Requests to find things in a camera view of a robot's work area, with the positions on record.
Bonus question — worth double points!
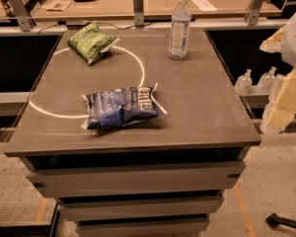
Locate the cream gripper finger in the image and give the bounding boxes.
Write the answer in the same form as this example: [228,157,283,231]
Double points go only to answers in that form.
[259,27,285,53]
[266,68,296,130]

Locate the green rice chip bag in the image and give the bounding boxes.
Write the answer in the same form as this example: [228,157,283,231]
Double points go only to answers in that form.
[67,21,120,65]

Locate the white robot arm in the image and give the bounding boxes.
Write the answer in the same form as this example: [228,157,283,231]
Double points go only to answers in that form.
[259,12,296,134]

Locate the right sanitizer bottle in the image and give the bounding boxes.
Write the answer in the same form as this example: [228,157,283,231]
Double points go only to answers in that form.
[257,66,276,93]

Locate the sanitizer bottle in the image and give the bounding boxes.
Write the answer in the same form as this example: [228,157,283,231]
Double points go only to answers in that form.
[234,69,253,96]
[257,66,276,93]

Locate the left sanitizer bottle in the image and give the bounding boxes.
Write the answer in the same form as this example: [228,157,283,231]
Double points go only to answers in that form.
[234,69,253,96]

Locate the clear plastic water bottle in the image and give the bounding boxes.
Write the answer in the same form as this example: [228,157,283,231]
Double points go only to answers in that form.
[169,0,191,60]

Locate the blue chip bag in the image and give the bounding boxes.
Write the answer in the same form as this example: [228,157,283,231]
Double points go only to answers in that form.
[82,86,167,129]

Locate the white paper note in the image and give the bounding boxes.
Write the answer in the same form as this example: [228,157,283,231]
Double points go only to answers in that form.
[192,0,217,12]

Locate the black chair base leg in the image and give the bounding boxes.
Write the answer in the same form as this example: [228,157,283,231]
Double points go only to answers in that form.
[265,213,296,229]

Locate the grey drawer cabinet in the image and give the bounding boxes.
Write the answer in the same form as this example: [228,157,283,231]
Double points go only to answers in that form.
[6,28,259,237]

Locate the small paper packet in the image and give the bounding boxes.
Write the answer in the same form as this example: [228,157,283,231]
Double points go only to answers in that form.
[43,0,71,12]

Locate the middle metal bracket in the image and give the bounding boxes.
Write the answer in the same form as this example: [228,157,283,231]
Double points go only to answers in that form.
[133,0,144,28]

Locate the left metal bracket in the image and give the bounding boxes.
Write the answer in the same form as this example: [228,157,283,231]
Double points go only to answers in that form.
[9,0,36,32]

